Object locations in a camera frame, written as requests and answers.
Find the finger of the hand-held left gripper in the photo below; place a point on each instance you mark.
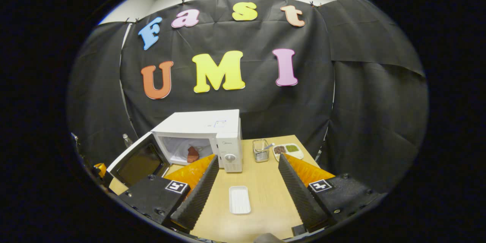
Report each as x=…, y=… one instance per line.
x=101, y=171

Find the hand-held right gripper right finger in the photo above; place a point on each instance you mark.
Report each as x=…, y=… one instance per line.
x=298, y=193

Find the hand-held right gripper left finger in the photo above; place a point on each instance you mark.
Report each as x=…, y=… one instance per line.
x=201, y=193

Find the red-brown meat piece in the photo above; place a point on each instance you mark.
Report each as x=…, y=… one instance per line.
x=193, y=155

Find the white microwave oven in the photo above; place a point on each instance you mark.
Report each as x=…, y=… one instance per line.
x=205, y=121

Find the white rectangular tray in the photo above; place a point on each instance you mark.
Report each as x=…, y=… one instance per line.
x=239, y=200

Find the clear water bottle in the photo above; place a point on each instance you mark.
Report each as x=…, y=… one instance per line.
x=127, y=141

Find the white divided bean dish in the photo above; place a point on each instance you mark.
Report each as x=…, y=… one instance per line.
x=288, y=149

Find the small white spoon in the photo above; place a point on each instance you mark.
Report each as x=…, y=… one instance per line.
x=270, y=145

